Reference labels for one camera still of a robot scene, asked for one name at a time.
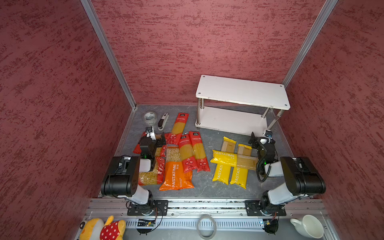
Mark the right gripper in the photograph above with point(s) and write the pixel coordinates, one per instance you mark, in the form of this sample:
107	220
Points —
258	143

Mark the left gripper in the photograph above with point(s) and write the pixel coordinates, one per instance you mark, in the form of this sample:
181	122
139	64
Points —
155	142

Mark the red spaghetti bag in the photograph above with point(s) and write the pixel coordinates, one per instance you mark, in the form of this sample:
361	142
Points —
180	123
187	154
199	151

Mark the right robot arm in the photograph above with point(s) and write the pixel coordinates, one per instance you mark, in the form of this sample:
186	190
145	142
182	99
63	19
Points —
301	179

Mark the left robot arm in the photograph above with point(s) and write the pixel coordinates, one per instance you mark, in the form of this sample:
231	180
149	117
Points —
122	178

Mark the white two-tier shelf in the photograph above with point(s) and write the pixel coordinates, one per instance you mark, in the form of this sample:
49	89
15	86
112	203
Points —
272	97

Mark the red fusilli bag upper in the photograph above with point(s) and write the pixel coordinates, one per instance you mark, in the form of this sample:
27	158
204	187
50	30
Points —
161	140

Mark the red fusilli bag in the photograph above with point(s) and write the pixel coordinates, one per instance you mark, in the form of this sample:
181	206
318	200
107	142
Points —
156	176
161	140

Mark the yellow spaghetti bag crosswise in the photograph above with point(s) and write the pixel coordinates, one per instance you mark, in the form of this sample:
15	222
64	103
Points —
235	160

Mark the black white stapler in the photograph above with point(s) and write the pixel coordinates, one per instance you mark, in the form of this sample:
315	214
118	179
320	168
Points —
162	122

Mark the clear packing tape roll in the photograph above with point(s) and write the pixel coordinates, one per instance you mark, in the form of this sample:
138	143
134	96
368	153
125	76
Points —
150	118

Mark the red fusilli bag lower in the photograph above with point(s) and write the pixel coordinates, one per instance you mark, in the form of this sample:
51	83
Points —
156	176

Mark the yellow spaghetti bag right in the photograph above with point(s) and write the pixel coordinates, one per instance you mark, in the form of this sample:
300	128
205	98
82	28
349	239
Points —
239	175

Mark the yellow spaghetti bag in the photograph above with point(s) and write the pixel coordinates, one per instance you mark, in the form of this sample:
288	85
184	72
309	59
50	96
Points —
222	172
239	175

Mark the orange macaroni bag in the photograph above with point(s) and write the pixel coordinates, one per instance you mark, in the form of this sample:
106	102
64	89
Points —
175	178

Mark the yellow spaghetti bag left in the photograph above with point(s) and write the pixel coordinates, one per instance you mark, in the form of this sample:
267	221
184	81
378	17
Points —
222	172

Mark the yellow plush toy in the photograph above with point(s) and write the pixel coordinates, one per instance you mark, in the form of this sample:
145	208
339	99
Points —
97	229

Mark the white ceramic cup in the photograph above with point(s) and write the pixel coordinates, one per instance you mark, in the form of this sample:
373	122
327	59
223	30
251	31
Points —
308	226

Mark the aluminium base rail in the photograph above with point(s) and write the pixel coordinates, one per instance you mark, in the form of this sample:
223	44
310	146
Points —
223	214

